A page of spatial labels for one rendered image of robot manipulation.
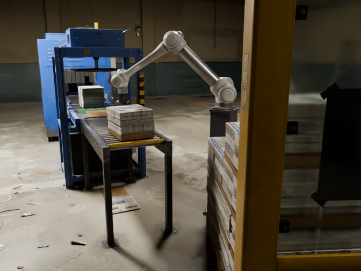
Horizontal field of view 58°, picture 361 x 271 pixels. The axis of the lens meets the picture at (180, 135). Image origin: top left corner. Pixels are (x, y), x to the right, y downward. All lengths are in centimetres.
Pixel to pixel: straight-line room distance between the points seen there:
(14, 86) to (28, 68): 70
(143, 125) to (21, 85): 875
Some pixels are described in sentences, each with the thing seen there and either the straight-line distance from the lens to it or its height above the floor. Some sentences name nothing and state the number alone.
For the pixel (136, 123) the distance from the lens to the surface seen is 260.
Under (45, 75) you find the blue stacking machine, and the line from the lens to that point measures 599.
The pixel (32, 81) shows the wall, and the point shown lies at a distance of 1115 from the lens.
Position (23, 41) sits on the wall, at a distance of 1114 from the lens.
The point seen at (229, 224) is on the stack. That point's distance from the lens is 190.
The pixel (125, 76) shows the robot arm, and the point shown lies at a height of 129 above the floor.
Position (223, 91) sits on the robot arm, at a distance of 260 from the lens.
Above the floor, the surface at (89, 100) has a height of 89.
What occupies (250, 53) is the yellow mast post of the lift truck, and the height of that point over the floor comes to 144.
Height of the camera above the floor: 143
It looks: 13 degrees down
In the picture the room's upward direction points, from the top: straight up
